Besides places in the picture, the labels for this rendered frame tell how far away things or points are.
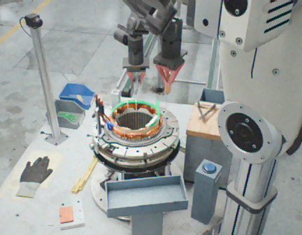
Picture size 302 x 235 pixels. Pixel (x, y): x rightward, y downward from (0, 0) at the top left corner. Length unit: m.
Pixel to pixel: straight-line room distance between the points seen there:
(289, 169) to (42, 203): 1.91
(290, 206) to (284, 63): 2.06
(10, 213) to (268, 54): 1.19
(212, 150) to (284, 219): 1.24
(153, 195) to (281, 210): 1.53
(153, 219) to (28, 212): 0.55
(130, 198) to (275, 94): 0.66
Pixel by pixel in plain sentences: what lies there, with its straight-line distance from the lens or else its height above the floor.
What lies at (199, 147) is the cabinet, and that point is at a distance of 1.43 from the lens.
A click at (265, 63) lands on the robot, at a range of 0.67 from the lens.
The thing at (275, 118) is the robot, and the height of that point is 1.51.
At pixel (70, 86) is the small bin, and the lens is 2.09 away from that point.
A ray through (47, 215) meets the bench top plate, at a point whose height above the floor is 0.78.
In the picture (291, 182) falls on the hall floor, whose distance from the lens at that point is 2.82.
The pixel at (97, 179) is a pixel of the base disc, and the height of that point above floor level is 0.80.
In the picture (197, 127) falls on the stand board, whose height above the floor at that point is 1.07.
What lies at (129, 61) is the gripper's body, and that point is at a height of 1.27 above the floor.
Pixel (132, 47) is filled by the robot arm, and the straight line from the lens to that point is 1.35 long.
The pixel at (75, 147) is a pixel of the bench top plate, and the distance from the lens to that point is 1.76.
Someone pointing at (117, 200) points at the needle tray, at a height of 1.02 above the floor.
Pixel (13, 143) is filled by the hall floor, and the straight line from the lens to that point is 3.12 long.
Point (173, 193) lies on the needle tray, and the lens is 1.21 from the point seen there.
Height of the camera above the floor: 1.94
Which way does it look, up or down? 38 degrees down
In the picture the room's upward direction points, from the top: straight up
